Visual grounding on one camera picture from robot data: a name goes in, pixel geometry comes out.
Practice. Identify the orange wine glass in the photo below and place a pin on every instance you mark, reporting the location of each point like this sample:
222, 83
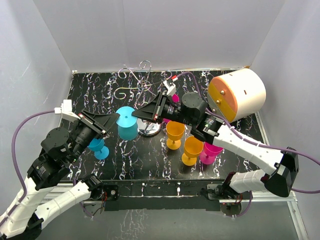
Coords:
192, 149
175, 131

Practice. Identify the chrome wine glass rack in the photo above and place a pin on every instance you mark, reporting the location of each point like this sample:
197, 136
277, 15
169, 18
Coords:
141, 84

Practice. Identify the blue wine glass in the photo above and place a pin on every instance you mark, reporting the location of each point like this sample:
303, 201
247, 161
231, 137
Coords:
127, 126
101, 152

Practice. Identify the white orange cylindrical container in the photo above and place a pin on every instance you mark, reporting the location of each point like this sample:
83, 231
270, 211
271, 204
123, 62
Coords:
237, 94

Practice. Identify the aluminium front rail frame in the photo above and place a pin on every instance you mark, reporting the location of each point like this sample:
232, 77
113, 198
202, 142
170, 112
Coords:
179, 213

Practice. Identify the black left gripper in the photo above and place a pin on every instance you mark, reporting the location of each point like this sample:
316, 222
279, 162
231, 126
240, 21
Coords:
102, 123

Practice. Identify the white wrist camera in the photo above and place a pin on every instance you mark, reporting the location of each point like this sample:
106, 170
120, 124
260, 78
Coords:
169, 83
66, 111

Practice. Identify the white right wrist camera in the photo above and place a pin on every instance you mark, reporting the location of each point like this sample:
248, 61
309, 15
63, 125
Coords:
169, 83

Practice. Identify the pink wine glass front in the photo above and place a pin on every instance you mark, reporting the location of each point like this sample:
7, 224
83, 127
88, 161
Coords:
209, 153

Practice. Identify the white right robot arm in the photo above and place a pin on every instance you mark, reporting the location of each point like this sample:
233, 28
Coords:
277, 168

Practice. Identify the orange wine glass front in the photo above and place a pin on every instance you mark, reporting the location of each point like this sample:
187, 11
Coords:
192, 149

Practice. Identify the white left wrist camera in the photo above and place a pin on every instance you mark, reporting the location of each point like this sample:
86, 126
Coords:
66, 111

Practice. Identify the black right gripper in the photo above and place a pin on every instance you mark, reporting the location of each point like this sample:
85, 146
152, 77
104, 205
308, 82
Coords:
152, 111

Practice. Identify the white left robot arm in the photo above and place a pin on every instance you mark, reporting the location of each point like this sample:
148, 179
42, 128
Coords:
26, 216

